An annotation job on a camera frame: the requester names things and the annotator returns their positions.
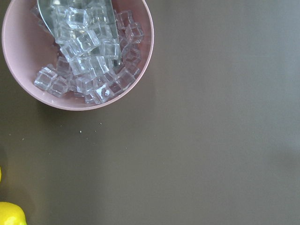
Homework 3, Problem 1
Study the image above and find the clear ice cubes pile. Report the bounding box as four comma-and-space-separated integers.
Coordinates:
34, 0, 144, 105

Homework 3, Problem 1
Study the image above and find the pink bowl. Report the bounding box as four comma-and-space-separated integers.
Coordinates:
1, 0, 155, 111

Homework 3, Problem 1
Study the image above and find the metal scoop in bowl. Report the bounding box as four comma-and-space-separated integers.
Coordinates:
37, 0, 121, 66

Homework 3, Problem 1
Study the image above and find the yellow lemon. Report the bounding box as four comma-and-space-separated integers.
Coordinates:
0, 202, 27, 225

